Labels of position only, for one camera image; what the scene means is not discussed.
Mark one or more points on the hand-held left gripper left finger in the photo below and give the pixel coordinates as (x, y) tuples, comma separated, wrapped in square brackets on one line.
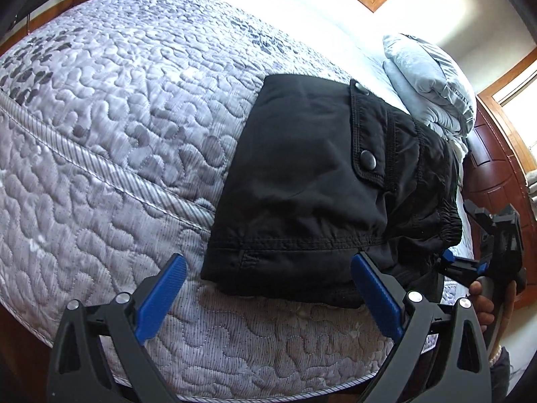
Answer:
[(161, 291)]

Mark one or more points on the folded grey duvet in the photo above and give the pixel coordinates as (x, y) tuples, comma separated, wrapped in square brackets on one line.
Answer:
[(423, 79)]

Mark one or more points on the person's right forearm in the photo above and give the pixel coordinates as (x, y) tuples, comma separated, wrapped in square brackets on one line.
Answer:
[(499, 378)]

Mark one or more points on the person's right hand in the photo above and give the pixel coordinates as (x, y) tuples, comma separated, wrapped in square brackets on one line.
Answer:
[(484, 308)]

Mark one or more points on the white cloth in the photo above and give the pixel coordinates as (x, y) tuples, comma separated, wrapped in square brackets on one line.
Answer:
[(460, 149)]

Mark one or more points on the black pants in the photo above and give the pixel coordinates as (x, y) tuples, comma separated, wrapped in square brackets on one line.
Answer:
[(302, 176)]

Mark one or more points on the dark wooden headboard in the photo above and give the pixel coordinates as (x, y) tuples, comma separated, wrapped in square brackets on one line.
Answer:
[(495, 168)]

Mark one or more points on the bed with pale blue sheet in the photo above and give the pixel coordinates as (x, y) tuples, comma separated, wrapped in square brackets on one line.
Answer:
[(327, 37)]

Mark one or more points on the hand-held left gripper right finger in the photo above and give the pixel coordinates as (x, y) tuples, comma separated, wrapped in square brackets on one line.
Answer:
[(377, 291)]

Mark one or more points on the purple quilted mattress pad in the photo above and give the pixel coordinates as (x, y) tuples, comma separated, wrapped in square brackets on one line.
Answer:
[(105, 134)]

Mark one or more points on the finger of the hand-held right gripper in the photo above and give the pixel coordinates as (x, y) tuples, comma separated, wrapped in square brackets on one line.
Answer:
[(461, 268), (480, 218)]

